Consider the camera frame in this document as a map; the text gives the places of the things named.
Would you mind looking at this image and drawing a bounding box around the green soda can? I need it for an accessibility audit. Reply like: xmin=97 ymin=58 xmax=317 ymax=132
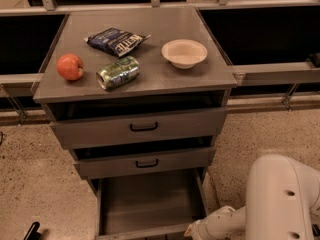
xmin=96 ymin=56 xmax=140 ymax=90

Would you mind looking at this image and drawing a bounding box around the grey metal drawer cabinet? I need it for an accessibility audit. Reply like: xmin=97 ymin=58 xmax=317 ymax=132
xmin=32 ymin=5 xmax=238 ymax=182

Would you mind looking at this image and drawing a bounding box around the white bowl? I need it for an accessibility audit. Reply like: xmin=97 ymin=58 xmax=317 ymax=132
xmin=161 ymin=39 xmax=208 ymax=69

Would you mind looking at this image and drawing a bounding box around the grey middle drawer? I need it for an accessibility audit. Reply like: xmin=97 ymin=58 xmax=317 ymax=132
xmin=74 ymin=147 xmax=215 ymax=179

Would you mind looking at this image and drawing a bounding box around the grey drawer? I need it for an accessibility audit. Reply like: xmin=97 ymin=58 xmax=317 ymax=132
xmin=95 ymin=169 xmax=208 ymax=240
xmin=74 ymin=147 xmax=215 ymax=179
xmin=51 ymin=108 xmax=227 ymax=149

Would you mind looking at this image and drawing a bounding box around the grey metal rail right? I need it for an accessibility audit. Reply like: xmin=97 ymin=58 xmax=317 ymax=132
xmin=229 ymin=62 xmax=320 ymax=86

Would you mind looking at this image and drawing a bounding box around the grey metal rail left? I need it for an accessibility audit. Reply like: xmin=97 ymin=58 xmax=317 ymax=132
xmin=0 ymin=73 xmax=43 ymax=97

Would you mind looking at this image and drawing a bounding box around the blue kettle chips bag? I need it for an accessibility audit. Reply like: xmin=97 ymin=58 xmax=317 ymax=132
xmin=85 ymin=28 xmax=149 ymax=58

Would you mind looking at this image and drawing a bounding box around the red apple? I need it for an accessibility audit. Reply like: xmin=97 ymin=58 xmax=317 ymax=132
xmin=56 ymin=53 xmax=84 ymax=81

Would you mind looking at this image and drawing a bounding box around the grey metal rail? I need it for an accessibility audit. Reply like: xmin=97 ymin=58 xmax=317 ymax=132
xmin=229 ymin=62 xmax=320 ymax=86
xmin=0 ymin=73 xmax=43 ymax=97

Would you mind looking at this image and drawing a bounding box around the grey top drawer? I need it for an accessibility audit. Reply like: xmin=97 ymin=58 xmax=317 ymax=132
xmin=51 ymin=108 xmax=227 ymax=149

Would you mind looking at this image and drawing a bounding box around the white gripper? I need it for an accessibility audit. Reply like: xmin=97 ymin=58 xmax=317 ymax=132
xmin=184 ymin=220 xmax=213 ymax=240

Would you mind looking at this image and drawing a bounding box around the black object bottom left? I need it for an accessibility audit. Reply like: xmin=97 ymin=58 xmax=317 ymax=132
xmin=23 ymin=222 xmax=41 ymax=240

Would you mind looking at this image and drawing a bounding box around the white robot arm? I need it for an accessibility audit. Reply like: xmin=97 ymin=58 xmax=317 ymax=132
xmin=184 ymin=155 xmax=320 ymax=240

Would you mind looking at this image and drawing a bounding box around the grey bottom drawer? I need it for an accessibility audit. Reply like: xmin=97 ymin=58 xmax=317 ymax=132
xmin=95 ymin=169 xmax=208 ymax=240

